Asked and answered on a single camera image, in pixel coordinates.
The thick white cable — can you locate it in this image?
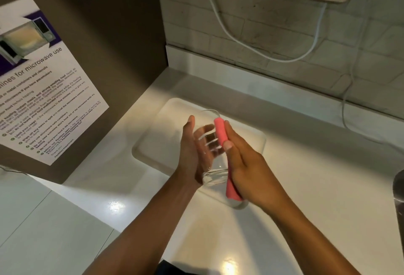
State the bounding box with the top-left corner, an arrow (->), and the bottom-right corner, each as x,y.
193,0 -> 328,63

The person's right hand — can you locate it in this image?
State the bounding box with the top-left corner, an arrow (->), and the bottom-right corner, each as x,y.
222,120 -> 282,213

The printed microwave notice poster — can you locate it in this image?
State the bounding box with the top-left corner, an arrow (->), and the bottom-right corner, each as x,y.
0,0 -> 110,167

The thin dark cable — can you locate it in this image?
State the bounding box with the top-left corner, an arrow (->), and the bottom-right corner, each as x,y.
0,165 -> 25,176

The person's left forearm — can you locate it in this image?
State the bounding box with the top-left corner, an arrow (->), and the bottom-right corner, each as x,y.
83,181 -> 202,275

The clear drinking glass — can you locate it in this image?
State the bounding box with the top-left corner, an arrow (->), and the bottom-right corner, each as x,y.
193,110 -> 230,188

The thin grey cable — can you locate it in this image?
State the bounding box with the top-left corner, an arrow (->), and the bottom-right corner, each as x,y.
342,0 -> 404,147

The person's dark clothing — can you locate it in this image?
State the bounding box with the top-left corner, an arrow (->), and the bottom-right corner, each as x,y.
156,259 -> 206,275

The person's right forearm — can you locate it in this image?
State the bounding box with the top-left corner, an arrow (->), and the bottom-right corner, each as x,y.
259,194 -> 362,275

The person's left hand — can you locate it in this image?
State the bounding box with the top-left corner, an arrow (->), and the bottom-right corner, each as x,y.
178,115 -> 222,188

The brown cabinet panel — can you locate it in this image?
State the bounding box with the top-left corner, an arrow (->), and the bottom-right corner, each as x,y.
0,0 -> 167,186

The white plastic tray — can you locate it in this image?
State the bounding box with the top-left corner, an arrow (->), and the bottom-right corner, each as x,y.
131,98 -> 267,211

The pink cleaning sponge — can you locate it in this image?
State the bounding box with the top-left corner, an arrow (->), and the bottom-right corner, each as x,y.
214,118 -> 244,202

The dark metal tap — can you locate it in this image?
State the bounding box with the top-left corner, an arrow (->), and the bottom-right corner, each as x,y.
392,169 -> 404,213

